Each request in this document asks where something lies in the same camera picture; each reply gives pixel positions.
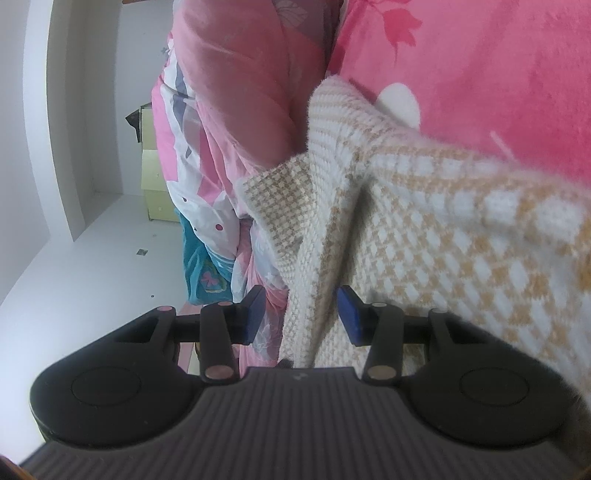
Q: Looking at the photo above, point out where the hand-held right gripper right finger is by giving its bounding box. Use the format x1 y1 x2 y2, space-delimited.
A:
337 285 490 384

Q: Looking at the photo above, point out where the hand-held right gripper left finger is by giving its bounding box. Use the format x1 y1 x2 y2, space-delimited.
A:
113 285 267 383

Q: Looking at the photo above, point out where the beige white checked coat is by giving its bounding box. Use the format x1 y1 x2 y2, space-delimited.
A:
235 76 591 402

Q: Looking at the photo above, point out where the teal patterned blanket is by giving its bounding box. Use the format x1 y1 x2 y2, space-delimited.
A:
174 208 241 305

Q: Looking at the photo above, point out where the yellow green wardrobe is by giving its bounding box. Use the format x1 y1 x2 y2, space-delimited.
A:
126 104 181 222

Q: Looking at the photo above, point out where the pink floral duvet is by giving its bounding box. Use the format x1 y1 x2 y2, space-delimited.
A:
151 0 345 370

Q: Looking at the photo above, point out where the pink flower bed blanket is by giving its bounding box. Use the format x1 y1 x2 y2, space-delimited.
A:
323 0 591 171

